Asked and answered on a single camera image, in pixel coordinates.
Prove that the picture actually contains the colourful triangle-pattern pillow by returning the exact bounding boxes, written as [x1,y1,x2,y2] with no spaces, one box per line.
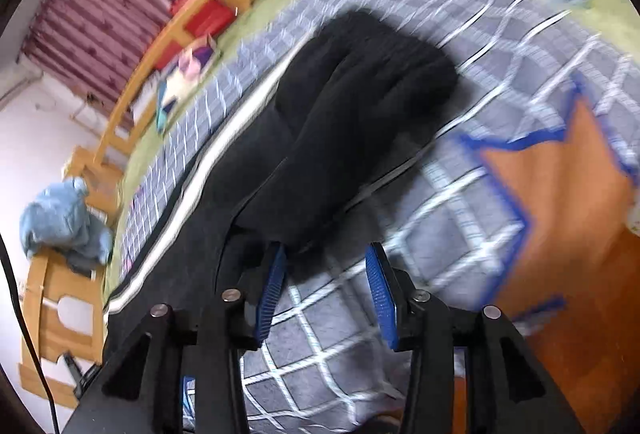
[155,36,224,135]

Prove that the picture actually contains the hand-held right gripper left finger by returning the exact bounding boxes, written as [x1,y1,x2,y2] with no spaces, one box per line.
[62,241,288,434]

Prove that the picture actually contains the grey checked star blanket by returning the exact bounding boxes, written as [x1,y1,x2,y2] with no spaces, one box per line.
[117,0,640,434]

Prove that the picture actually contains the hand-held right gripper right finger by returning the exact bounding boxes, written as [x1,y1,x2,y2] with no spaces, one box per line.
[364,242,587,434]

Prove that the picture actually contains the black cable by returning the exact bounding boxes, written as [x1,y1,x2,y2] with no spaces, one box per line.
[0,234,57,434]

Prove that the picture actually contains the blue fleece garment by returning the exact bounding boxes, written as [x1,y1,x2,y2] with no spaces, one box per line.
[20,177,115,273]

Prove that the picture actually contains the black pants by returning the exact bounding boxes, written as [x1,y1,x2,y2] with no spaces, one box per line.
[102,8,462,365]

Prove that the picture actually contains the wooden bed frame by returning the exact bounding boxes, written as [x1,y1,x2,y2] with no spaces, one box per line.
[17,0,357,396]

